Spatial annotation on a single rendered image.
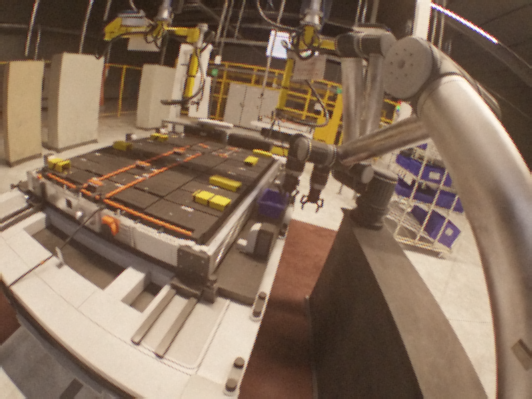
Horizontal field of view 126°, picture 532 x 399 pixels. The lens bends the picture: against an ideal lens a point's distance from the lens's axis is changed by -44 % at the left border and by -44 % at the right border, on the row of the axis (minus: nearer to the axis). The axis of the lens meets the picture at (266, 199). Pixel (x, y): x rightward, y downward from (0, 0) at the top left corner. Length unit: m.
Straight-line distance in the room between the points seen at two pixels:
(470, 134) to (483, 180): 0.07
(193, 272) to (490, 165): 0.82
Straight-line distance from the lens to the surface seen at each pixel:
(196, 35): 2.44
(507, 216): 0.36
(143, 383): 0.70
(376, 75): 1.33
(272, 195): 1.50
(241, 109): 11.20
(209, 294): 0.82
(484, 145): 0.40
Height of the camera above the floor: 1.48
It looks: 23 degrees down
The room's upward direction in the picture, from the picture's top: 13 degrees clockwise
